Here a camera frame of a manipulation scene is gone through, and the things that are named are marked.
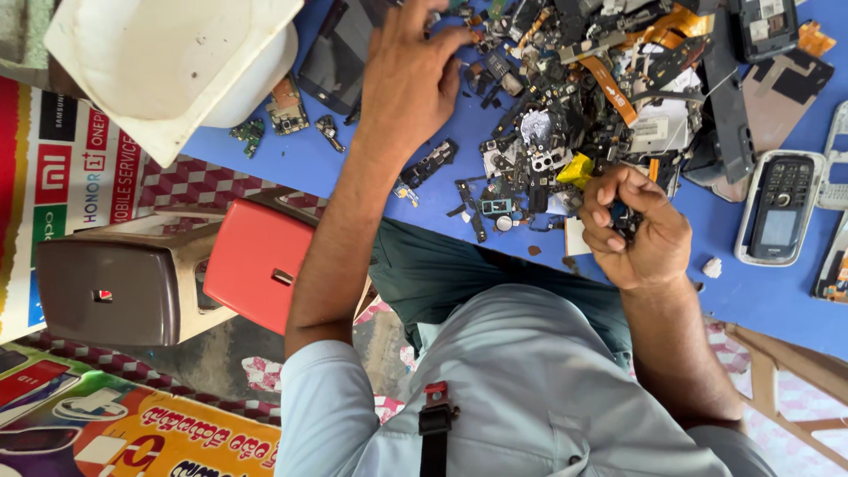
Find person's left hand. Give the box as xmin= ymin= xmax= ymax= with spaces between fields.
xmin=354 ymin=0 xmax=478 ymax=160

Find person's right hand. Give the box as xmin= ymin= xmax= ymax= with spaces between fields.
xmin=578 ymin=164 xmax=694 ymax=292

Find small black phone part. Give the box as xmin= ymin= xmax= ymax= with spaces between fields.
xmin=607 ymin=199 xmax=645 ymax=243

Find black phone display panel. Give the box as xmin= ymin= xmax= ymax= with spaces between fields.
xmin=295 ymin=0 xmax=400 ymax=117

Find white card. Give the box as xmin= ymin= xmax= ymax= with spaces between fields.
xmin=564 ymin=216 xmax=594 ymax=258

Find small grey metal part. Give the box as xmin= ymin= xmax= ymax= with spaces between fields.
xmin=314 ymin=114 xmax=347 ymax=154

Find yellow foil piece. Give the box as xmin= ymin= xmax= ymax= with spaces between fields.
xmin=556 ymin=151 xmax=596 ymax=190

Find tan phone circuit board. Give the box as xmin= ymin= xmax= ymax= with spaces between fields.
xmin=265 ymin=73 xmax=311 ymax=137

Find white black keypad phone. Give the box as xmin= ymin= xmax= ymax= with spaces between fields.
xmin=733 ymin=150 xmax=828 ymax=268

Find small green circuit board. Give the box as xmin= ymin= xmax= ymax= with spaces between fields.
xmin=229 ymin=118 xmax=266 ymax=159

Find heap of phone parts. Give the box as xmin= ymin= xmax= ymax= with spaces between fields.
xmin=391 ymin=0 xmax=756 ymax=243

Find opened phone with circuit board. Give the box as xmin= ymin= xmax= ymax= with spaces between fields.
xmin=811 ymin=212 xmax=848 ymax=305

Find brown phone back panel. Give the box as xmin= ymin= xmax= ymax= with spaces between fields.
xmin=741 ymin=49 xmax=836 ymax=157

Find dark green trousers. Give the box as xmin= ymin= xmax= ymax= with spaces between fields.
xmin=367 ymin=218 xmax=634 ymax=369

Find white phone housing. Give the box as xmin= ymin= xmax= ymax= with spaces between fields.
xmin=815 ymin=99 xmax=848 ymax=212

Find light blue shirt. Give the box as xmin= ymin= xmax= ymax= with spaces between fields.
xmin=274 ymin=284 xmax=777 ymax=477

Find white plastic tub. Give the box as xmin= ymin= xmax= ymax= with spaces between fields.
xmin=43 ymin=0 xmax=306 ymax=169

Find maroon checkered floor mat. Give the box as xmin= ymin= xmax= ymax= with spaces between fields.
xmin=136 ymin=154 xmax=332 ymax=223

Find red plastic stool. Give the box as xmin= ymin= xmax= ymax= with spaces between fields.
xmin=202 ymin=188 xmax=373 ymax=337

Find black opened phone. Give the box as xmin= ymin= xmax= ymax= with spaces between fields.
xmin=727 ymin=0 xmax=801 ymax=64

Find orange flex foil piece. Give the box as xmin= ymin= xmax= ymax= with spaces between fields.
xmin=798 ymin=20 xmax=837 ymax=58

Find brown plastic stool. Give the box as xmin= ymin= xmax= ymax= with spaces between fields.
xmin=34 ymin=211 xmax=239 ymax=348

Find white printed shop banner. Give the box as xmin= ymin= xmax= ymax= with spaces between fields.
xmin=0 ymin=75 xmax=151 ymax=345

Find colourful printed banner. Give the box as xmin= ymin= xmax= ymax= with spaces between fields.
xmin=0 ymin=343 xmax=283 ymax=477

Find black phone frame piece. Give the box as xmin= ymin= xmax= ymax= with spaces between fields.
xmin=399 ymin=138 xmax=460 ymax=190

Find wooden furniture frame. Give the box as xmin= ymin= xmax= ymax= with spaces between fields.
xmin=721 ymin=321 xmax=848 ymax=473

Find black strap with red buckle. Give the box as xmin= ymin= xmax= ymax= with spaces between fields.
xmin=417 ymin=380 xmax=462 ymax=477

